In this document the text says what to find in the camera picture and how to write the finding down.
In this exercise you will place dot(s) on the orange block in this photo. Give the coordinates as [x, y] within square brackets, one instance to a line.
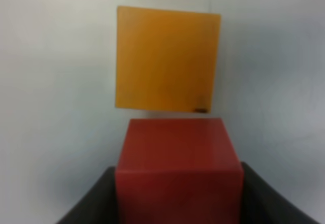
[166, 60]

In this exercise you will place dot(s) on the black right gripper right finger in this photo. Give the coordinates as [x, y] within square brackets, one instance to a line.
[260, 203]

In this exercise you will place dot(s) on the red block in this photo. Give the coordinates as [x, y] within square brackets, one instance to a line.
[178, 171]

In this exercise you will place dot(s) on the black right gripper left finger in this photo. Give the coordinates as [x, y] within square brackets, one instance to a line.
[99, 205]

